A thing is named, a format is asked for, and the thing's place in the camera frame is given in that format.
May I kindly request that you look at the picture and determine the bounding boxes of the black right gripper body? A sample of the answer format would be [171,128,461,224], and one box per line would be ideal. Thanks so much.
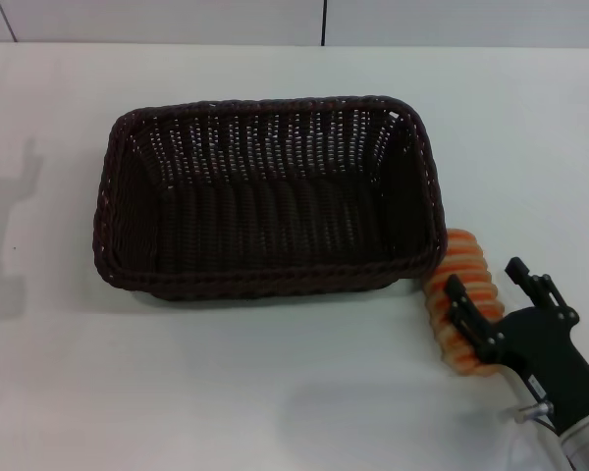
[474,305,589,438]

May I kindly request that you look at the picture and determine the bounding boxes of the orange striped bread roll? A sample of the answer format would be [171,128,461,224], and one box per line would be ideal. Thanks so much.
[421,228,508,378]

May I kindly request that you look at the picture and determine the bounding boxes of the black woven rectangular basket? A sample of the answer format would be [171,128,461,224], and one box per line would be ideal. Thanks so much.
[92,94,449,302]

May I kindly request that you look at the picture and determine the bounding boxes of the white cable with metal plug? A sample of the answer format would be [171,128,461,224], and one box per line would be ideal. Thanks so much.
[500,399,576,471]

